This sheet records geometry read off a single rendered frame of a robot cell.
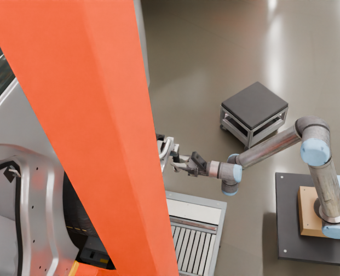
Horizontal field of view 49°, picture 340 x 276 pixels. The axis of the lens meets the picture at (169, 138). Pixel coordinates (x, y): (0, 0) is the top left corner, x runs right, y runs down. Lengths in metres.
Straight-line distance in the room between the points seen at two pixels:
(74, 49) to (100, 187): 0.38
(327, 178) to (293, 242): 0.68
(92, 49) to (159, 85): 3.15
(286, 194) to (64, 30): 2.22
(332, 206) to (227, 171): 0.54
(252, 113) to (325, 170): 1.23
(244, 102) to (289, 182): 0.75
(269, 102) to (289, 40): 1.32
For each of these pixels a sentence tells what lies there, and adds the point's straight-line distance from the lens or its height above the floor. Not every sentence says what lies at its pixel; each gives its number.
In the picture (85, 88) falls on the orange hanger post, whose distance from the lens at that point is 0.60.
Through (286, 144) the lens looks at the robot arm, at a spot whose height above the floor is 1.00.
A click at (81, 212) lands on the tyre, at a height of 0.98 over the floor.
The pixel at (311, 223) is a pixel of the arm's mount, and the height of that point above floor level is 0.39.
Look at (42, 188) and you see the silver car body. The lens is 1.57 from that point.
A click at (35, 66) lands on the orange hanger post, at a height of 2.13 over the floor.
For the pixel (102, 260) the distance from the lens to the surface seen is 2.56.
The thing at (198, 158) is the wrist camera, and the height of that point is 0.89.
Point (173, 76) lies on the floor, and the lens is 3.75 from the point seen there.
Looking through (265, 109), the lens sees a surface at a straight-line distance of 2.98.
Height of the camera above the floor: 2.49
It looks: 51 degrees down
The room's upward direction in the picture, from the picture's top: 7 degrees counter-clockwise
